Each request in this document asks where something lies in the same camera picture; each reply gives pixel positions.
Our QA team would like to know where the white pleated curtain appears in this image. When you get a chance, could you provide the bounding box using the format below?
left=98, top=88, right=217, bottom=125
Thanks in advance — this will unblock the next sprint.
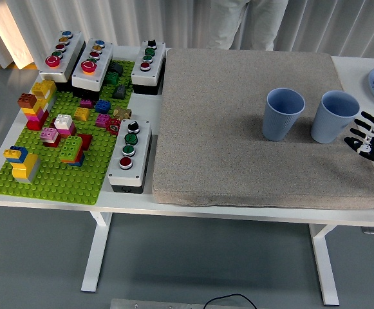
left=0, top=0, right=374, bottom=70

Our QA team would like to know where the yellow and white brick tower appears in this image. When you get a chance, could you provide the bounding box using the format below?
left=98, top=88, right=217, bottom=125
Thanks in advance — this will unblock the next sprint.
left=31, top=79, right=58, bottom=112

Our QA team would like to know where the blue yellow grey brick stack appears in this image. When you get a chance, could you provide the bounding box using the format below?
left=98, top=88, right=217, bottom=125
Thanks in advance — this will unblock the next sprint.
left=3, top=145, right=42, bottom=185

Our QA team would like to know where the green-topped brick stack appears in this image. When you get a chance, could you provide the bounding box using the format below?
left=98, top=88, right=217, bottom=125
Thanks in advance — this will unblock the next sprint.
left=59, top=135, right=86, bottom=167

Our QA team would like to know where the pink white red brick stack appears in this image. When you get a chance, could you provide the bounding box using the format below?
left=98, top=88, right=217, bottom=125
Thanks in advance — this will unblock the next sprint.
left=39, top=127, right=62, bottom=148

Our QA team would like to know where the red valve handwheel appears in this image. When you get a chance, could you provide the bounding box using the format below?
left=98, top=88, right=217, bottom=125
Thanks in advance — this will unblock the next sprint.
left=106, top=118, right=122, bottom=135

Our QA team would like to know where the white and pink brick stack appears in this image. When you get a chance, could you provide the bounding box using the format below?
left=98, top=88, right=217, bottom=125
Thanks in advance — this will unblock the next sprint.
left=53, top=113, right=77, bottom=138

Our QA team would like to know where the dark grey curved piece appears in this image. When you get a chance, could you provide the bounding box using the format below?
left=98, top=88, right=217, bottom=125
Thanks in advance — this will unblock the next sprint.
left=108, top=61, right=125, bottom=77

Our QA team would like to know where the white table leg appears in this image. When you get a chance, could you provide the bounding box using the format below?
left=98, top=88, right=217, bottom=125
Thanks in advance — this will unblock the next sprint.
left=80, top=211, right=113, bottom=293
left=308, top=223, right=341, bottom=306

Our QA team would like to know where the person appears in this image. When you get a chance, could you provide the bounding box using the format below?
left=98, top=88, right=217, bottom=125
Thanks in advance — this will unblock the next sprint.
left=207, top=0, right=289, bottom=52

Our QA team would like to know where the blue ribbed cup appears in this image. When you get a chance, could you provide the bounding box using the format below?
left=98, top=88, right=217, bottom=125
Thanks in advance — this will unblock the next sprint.
left=262, top=88, right=306, bottom=142
left=310, top=90, right=361, bottom=144

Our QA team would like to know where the black cable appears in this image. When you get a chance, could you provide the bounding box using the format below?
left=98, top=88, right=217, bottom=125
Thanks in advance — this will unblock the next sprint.
left=203, top=293, right=258, bottom=309

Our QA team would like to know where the four-button control box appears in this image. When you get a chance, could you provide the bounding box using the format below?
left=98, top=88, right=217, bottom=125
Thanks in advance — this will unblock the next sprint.
left=107, top=118, right=153, bottom=194
left=131, top=39, right=167, bottom=96

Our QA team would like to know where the five-button control box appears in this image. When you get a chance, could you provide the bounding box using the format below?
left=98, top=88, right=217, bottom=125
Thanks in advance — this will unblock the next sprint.
left=71, top=38, right=115, bottom=99
left=38, top=30, right=86, bottom=92

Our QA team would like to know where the brown-topped brick tower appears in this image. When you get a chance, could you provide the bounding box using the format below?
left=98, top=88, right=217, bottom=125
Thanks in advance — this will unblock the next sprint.
left=17, top=92, right=50, bottom=131

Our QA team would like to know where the grey-brown foam mat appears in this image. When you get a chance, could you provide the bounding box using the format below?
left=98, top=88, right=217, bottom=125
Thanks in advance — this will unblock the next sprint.
left=151, top=48, right=374, bottom=211

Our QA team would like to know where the green studded baseplate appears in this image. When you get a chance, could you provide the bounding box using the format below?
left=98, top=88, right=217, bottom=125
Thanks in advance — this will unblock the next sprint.
left=0, top=59, right=136, bottom=206

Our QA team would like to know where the brass pipe fitting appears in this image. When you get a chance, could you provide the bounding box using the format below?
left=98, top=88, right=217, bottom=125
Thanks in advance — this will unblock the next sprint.
left=113, top=107, right=133, bottom=120

